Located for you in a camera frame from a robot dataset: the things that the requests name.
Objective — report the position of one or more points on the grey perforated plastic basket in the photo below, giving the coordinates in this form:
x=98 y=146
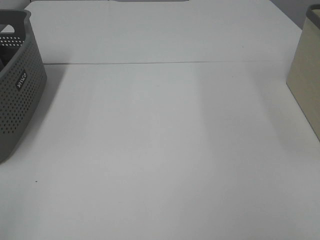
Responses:
x=22 y=78

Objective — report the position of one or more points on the beige fabric storage box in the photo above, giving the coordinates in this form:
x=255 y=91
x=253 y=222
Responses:
x=303 y=78

